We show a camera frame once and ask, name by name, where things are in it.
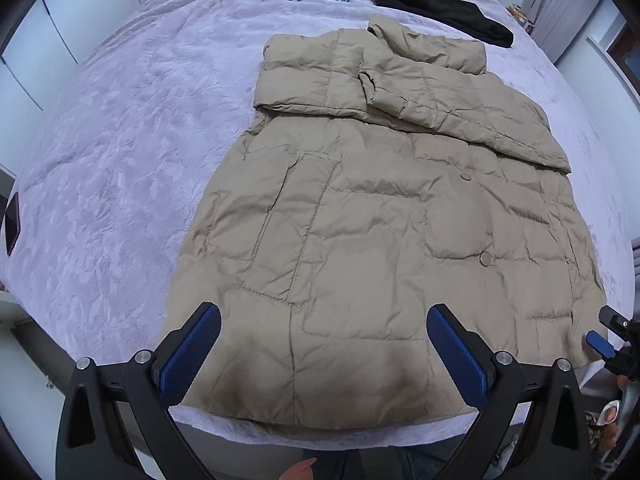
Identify beige puffer coat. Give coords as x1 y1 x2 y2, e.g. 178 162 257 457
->
166 14 605 430

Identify person's right hand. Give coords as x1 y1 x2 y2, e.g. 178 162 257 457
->
279 457 317 480

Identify dark smartphone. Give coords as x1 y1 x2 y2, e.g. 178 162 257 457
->
4 193 21 256

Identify dark framed window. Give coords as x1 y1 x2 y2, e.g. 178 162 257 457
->
606 25 640 92

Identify lavender curtain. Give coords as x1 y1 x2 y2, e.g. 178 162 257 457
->
530 0 600 64

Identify items on nightstand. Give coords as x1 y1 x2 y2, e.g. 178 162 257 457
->
506 4 535 32

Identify black folded garment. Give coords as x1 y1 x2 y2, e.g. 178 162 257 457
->
372 0 514 48

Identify white wardrobe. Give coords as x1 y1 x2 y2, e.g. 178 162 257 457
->
0 0 147 111

